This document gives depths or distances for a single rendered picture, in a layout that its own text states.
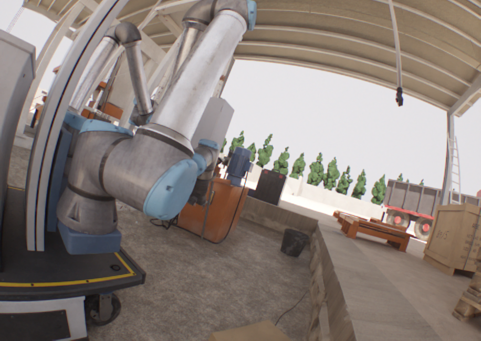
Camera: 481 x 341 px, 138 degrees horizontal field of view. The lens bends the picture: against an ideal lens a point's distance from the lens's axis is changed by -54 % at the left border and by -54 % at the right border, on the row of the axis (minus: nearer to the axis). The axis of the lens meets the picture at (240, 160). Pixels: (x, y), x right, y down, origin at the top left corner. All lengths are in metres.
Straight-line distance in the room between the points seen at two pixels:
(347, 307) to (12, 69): 1.27
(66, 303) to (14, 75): 0.54
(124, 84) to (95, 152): 4.30
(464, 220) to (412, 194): 6.40
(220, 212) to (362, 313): 1.53
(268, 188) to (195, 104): 3.45
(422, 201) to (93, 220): 8.92
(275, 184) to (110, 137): 3.51
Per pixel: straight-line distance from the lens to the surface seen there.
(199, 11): 0.75
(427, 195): 8.91
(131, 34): 1.15
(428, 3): 5.48
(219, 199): 1.97
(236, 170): 2.16
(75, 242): 0.54
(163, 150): 0.40
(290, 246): 2.42
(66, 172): 0.96
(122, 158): 0.43
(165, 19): 3.06
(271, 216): 3.60
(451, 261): 2.68
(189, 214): 2.13
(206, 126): 1.53
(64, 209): 0.56
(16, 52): 0.51
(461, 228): 2.67
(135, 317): 1.00
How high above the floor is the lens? 0.74
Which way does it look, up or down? 4 degrees up
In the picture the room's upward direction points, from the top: 18 degrees clockwise
